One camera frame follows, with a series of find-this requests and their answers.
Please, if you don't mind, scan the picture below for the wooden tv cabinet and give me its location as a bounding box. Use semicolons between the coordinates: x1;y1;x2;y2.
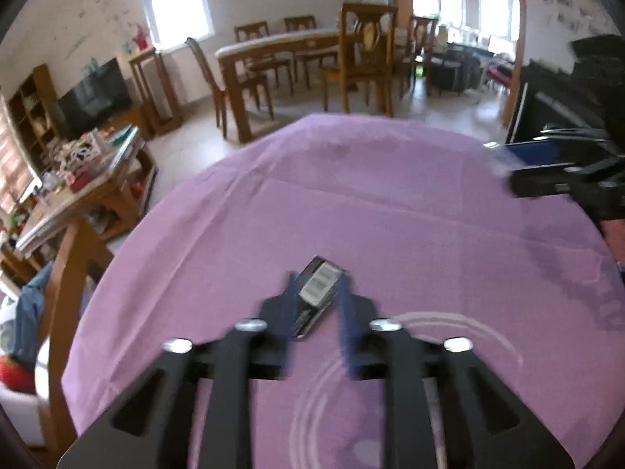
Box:
103;106;154;141

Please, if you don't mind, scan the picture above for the tall wooden stand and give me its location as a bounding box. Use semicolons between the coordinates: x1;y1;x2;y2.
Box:
128;47;183;136

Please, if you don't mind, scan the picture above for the wooden bookshelf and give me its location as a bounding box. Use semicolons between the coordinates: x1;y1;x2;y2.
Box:
9;64;61;173

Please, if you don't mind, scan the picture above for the wooden sofa with cushions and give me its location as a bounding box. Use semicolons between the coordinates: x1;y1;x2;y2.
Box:
1;220;113;465

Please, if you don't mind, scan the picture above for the wooden dining chair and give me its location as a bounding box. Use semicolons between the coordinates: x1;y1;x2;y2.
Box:
184;37;276;139
321;2;398;118

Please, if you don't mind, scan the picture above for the wooden dining chair front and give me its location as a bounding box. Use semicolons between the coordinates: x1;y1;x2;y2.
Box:
321;2;398;118

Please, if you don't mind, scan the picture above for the purple tablecloth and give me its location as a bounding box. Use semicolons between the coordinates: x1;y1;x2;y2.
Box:
62;115;624;467

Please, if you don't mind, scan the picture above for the wooden dining table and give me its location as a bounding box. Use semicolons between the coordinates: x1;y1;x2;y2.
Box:
214;27;392;144

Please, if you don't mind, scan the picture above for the black television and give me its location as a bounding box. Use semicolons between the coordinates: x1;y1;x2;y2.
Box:
58;58;132;140

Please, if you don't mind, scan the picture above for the pink window blind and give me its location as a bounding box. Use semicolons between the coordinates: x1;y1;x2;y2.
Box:
0;94;42;217

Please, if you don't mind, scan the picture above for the wooden coffee table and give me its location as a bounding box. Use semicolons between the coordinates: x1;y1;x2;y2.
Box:
16;126;158;256

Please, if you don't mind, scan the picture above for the blue jeans cloth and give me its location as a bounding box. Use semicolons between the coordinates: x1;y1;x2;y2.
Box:
9;261;53;369

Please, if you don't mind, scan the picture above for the red cushion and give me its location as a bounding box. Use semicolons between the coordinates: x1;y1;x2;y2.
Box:
0;354;35;395

